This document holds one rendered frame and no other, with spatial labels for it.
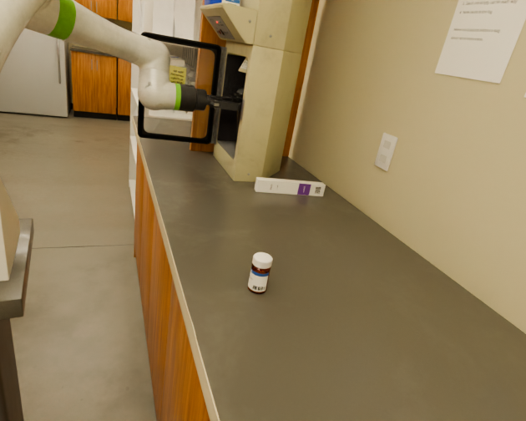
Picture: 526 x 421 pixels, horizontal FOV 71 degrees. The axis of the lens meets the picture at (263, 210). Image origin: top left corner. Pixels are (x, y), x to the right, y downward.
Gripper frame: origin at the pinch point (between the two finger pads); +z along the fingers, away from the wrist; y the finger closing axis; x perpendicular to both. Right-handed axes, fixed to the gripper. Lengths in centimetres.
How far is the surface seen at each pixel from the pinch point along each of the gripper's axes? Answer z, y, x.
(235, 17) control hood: -13.4, -15.2, -28.2
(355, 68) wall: 36.7, -11.4, -20.0
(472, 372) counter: 11, -109, 25
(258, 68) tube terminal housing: -3.5, -15.3, -14.8
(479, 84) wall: 37, -66, -22
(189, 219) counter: -28, -46, 26
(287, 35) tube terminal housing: 5.2, -14.5, -26.2
